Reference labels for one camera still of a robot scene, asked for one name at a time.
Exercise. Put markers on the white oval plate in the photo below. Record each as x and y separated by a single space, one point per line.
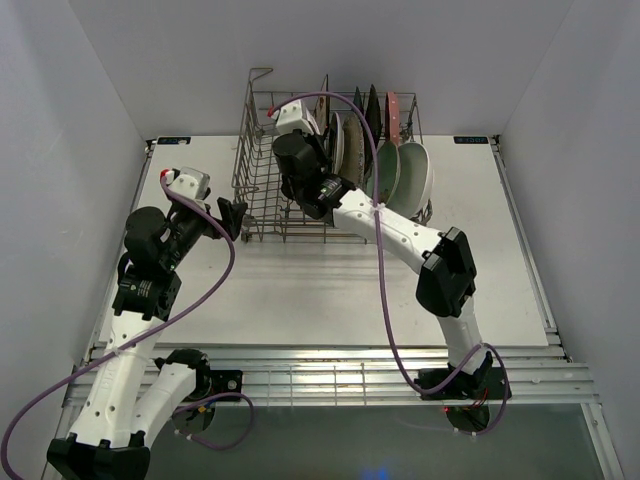
415 182

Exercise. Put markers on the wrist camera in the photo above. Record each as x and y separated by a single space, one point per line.
187 182
290 117

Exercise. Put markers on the xdof label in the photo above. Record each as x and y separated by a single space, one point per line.
175 140
471 140

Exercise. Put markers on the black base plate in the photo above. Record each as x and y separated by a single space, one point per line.
487 386
225 386

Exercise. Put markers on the aluminium frame rail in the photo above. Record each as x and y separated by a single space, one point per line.
287 377

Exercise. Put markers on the teal square plate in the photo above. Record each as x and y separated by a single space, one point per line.
358 101

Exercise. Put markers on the small teal red rimmed plate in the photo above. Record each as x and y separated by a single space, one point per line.
313 125

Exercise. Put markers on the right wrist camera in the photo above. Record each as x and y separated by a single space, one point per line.
290 117

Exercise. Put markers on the large teal red rimmed plate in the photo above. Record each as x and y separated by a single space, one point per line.
336 142

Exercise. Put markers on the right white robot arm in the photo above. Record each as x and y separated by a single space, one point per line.
442 260

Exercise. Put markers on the grey wire dish rack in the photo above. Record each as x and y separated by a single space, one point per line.
256 179

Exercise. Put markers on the right XDOF label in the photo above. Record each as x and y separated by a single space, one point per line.
471 140

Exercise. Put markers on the black floral square plate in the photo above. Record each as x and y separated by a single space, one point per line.
373 114

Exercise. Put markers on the cream floral square plate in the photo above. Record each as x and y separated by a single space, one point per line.
322 113

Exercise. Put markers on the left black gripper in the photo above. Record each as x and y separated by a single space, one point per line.
232 214

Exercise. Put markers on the light green floral plate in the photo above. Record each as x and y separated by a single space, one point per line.
389 170

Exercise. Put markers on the left XDOF label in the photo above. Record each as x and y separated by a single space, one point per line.
175 140

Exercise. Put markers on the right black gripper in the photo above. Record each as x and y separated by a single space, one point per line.
317 143

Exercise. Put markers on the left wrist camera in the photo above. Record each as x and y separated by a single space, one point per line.
187 182

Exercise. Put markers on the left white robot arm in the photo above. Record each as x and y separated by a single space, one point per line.
113 435

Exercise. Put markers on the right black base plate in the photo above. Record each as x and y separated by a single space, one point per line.
487 386

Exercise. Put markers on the pink polka dot plate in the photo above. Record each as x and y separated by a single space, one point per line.
392 113

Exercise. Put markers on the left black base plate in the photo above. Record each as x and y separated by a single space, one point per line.
225 386

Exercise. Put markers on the grey speckled round plate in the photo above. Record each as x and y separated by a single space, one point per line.
354 150

